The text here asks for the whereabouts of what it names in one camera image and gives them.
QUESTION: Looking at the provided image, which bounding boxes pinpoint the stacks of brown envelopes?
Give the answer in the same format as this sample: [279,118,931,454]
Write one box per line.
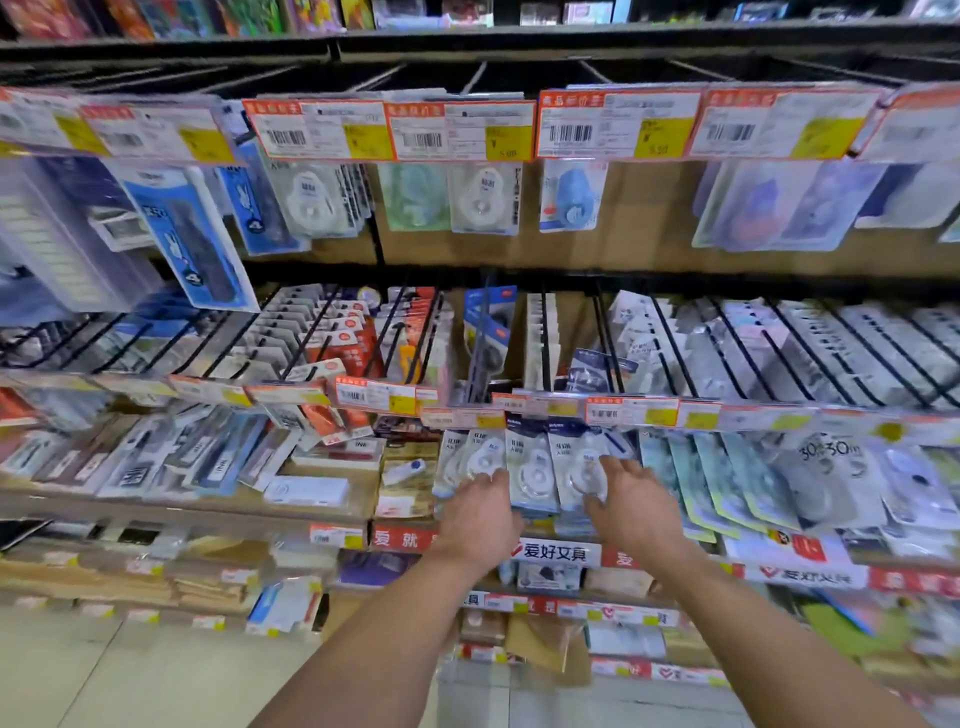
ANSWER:
[0,551,264,613]

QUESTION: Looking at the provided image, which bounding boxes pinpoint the pile of teal packets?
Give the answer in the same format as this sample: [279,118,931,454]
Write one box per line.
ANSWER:
[637,431,804,545]

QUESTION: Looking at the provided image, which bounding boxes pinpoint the row of orange price tags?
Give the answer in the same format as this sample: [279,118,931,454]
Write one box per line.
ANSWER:
[0,82,960,168]
[0,371,960,445]

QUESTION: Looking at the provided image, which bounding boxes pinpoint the white ink box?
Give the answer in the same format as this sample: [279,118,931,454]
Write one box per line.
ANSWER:
[292,438,388,474]

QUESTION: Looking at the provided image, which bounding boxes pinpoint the bunch of blue correction tapes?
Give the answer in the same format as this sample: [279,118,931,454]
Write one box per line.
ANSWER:
[538,158,609,235]

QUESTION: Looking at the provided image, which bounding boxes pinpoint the small white blue device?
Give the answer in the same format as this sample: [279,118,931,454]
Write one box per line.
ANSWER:
[380,458,428,488]

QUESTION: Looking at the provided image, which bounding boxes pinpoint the dark blue card packet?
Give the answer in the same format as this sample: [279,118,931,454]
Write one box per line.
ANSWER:
[37,157,159,253]

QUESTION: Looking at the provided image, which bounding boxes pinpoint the green correction tape packet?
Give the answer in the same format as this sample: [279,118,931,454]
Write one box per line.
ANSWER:
[377,163,453,234]

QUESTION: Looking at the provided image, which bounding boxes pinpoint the row of colourful toy boxes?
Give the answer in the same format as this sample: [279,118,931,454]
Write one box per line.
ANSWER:
[374,0,960,28]

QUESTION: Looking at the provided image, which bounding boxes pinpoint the white index tab packet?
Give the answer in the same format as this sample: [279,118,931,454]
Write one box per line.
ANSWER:
[0,157,163,315]

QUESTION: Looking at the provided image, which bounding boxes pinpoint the pile of white correction tapes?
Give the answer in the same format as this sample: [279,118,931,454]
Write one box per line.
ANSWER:
[433,416,639,520]

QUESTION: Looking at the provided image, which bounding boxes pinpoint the white correction tape packet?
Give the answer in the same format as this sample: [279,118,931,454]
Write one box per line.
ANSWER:
[448,163,524,238]

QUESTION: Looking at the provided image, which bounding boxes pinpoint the dark purple packet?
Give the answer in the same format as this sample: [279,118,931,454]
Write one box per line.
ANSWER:
[337,551,421,590]

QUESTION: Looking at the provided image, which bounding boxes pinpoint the blue white card packet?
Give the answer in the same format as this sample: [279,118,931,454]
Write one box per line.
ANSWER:
[247,577,324,639]

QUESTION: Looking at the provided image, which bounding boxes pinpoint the pile of pen packets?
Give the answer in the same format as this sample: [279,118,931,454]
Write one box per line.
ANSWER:
[0,408,301,502]

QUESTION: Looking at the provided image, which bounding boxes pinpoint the row of white card packets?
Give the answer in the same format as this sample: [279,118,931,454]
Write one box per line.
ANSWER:
[524,292,562,391]

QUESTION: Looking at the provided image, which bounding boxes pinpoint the blue scissors packets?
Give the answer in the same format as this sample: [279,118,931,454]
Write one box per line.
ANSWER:
[461,284,520,380]

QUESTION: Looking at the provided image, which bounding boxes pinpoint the rows of grey white packets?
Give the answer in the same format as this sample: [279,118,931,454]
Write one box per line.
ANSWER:
[592,290,960,410]

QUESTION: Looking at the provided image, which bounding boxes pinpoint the row of white correction tapes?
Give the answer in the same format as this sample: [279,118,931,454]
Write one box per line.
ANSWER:
[266,161,376,241]

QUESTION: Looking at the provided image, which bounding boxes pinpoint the row of white red packets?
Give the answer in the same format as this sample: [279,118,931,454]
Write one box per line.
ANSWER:
[243,283,385,448]

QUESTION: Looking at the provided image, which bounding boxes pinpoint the blue ruler packet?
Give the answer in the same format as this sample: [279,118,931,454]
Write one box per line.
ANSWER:
[213,149,313,258]
[119,166,262,314]

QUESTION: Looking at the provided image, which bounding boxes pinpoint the person's left forearm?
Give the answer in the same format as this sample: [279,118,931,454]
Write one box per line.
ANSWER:
[251,551,500,728]

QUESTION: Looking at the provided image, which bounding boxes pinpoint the red shelf label strip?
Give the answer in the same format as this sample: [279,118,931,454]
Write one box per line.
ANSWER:
[371,521,960,601]

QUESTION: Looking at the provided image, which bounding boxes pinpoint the gold box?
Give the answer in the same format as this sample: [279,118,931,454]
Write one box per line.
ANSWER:
[374,442,442,520]

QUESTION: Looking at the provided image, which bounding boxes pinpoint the white flat box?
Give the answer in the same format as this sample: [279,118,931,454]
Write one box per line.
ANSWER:
[262,475,352,509]

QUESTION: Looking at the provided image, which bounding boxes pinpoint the row of blue white packets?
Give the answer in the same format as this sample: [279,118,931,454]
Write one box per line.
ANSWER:
[0,288,249,376]

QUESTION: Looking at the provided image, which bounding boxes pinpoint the person's right hand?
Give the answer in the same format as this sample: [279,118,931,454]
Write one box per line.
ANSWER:
[583,455,703,576]

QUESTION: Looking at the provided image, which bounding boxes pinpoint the person's right forearm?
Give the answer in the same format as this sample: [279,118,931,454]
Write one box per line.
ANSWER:
[652,543,931,728]

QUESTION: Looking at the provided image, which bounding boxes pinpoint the row of colourful toy packets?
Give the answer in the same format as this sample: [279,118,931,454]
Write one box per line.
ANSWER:
[0,0,376,39]

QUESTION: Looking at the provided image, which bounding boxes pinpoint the person's left hand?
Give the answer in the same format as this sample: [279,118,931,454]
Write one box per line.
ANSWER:
[434,467,526,583]

